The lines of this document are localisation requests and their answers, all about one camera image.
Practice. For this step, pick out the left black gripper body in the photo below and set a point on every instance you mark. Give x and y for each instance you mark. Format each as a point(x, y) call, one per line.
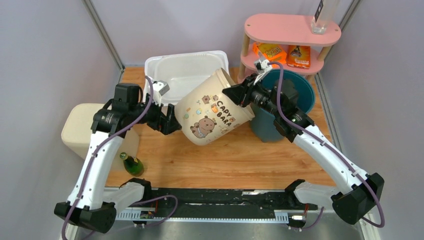
point(153, 116)

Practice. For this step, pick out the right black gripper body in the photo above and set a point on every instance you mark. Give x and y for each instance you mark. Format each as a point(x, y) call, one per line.
point(257, 95)

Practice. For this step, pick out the teal round bucket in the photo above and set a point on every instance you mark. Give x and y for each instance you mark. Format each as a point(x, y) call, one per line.
point(296, 87)

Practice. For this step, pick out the cream round bucket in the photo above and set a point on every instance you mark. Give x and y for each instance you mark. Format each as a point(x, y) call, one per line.
point(206, 114)

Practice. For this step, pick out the cream rectangular bin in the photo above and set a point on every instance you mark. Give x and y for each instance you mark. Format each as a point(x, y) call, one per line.
point(76, 134)

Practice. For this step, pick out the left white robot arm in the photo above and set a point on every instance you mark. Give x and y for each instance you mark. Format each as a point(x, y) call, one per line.
point(99, 165)

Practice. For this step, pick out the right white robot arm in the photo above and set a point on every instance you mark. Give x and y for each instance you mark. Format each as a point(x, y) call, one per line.
point(324, 155)

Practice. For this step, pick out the orange snack box left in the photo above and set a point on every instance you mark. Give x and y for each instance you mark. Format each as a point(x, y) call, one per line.
point(271, 51)

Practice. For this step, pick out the orange snack box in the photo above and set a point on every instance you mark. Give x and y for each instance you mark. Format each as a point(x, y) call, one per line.
point(271, 51)
point(299, 56)

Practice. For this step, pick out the green glass bottle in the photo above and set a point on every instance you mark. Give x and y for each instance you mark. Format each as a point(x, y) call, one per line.
point(132, 164)

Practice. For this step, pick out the white plastic tub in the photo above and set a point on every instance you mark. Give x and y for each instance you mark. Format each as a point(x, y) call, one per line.
point(184, 72)

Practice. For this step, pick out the orange snack box right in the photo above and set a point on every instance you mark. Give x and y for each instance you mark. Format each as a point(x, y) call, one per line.
point(299, 56)

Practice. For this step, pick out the pink three-tier shelf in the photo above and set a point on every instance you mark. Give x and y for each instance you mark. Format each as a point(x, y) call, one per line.
point(286, 29)

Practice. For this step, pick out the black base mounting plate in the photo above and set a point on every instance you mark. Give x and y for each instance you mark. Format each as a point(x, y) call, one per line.
point(223, 203)

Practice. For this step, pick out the clear glass vase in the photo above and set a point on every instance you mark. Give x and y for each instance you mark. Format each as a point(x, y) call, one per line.
point(323, 16)

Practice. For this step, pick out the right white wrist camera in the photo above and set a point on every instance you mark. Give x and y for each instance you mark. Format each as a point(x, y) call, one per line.
point(263, 67)

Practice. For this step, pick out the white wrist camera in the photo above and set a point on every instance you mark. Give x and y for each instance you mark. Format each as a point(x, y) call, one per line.
point(159, 88)
point(263, 67)

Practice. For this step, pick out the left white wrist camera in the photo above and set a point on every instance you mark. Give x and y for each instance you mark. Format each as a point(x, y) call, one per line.
point(159, 88)

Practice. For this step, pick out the aluminium frame rail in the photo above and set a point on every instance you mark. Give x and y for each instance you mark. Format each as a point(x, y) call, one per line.
point(146, 215)

